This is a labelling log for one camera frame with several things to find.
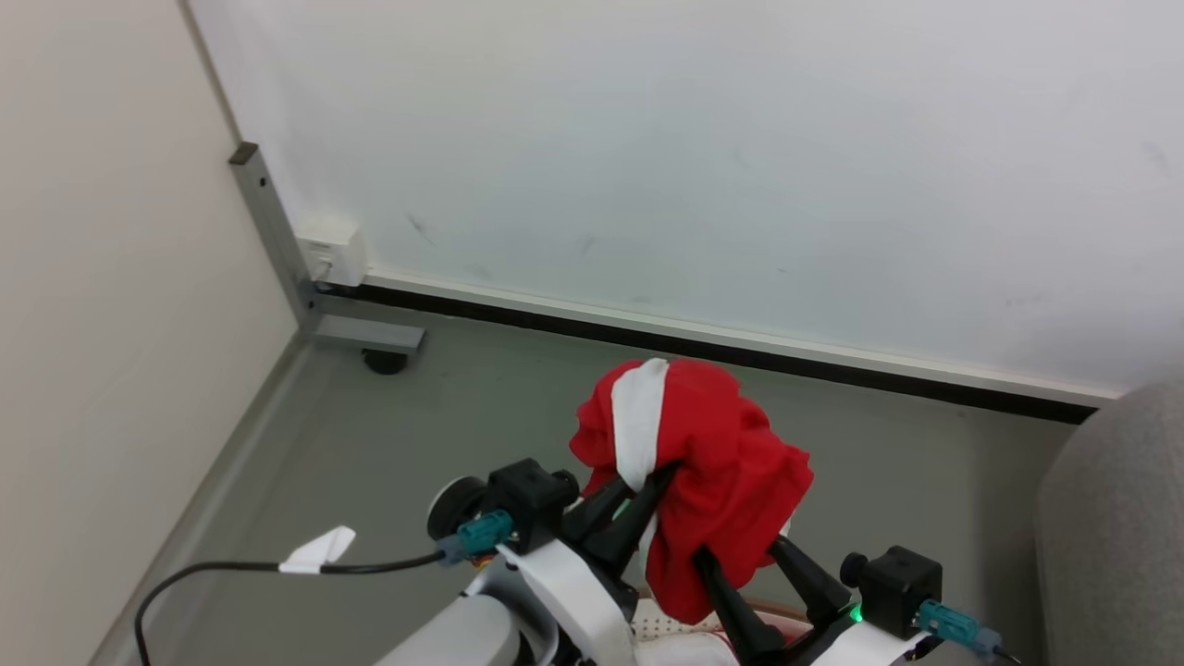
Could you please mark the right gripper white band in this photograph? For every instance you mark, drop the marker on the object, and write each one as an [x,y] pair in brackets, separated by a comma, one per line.
[851,643]

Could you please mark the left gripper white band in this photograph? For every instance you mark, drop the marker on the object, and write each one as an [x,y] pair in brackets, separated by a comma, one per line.
[578,592]

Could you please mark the red and white garment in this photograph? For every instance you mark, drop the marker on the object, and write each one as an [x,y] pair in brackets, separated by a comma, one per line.
[721,462]

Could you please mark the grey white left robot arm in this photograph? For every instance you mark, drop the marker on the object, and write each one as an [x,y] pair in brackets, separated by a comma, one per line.
[462,634]

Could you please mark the white perforated laundry basket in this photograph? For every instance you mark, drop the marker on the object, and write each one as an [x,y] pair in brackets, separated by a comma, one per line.
[680,638]

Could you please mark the white and black skirting strip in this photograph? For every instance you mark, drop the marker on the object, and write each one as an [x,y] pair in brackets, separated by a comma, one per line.
[740,347]

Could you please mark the white tape tag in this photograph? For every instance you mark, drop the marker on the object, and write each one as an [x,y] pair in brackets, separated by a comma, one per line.
[319,550]

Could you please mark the grey fabric sofa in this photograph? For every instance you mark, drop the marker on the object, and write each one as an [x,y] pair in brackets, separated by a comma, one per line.
[1119,536]

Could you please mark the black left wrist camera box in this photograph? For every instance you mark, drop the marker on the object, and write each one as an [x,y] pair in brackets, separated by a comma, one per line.
[527,499]

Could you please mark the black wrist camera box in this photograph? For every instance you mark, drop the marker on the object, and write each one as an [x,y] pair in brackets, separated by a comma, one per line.
[527,499]
[893,587]

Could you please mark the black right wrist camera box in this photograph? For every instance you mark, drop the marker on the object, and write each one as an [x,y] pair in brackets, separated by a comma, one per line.
[893,587]

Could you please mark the black round frame foot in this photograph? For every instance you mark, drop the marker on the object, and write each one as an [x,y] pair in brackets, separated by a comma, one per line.
[385,361]

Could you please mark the white wall socket box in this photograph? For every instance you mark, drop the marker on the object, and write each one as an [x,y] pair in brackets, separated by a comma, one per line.
[331,252]

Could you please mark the grey metal frame post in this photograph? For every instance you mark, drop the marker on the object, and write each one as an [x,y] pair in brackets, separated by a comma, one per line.
[277,240]

